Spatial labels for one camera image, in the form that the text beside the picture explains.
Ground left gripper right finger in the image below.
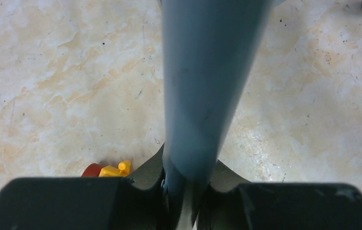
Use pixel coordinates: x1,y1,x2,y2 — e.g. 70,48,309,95
197,183,362,230

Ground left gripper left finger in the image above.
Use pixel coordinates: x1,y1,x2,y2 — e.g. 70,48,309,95
0,177,169,230

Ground blue music stand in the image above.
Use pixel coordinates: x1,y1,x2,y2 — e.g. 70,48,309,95
158,0,362,230

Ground toy block car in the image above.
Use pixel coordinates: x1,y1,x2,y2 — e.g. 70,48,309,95
81,160,131,177

